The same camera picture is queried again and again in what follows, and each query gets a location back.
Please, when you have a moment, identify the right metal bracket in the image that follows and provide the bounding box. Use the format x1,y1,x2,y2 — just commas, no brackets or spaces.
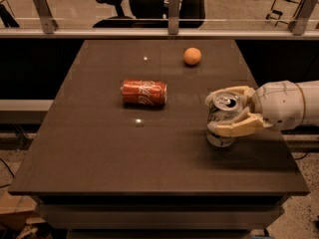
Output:
288,0,318,36

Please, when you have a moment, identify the wooden chair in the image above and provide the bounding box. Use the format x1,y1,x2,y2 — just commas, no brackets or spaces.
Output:
265,0,303,26

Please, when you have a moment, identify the dark table base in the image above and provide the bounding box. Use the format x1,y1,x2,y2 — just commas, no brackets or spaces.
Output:
36,204,283,239

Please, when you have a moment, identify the white green 7up can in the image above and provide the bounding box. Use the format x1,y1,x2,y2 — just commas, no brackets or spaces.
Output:
205,91,243,147

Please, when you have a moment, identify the black office chair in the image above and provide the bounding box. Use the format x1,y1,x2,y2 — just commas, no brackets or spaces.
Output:
94,0,205,28

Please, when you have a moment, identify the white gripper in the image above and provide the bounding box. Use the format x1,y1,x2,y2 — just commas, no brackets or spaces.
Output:
205,81,304,137

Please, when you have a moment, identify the orange fruit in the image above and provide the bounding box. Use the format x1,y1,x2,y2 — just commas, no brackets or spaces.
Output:
183,48,201,66

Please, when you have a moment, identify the metal bracket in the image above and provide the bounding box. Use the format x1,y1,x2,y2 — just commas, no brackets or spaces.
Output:
32,0,58,34
288,0,318,36
167,0,179,35

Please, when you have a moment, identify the metal glass rail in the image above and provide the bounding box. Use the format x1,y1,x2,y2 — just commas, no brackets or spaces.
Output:
0,28,319,40

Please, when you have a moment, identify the middle metal bracket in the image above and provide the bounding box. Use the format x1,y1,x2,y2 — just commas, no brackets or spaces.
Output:
167,0,179,35

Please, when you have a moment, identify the left metal bracket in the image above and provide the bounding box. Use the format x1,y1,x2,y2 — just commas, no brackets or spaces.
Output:
32,0,58,34

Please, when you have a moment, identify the red coca-cola can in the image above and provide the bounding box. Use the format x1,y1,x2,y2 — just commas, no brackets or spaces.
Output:
121,80,167,107

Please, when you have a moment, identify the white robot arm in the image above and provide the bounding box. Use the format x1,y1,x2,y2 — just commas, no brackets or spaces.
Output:
205,81,319,137

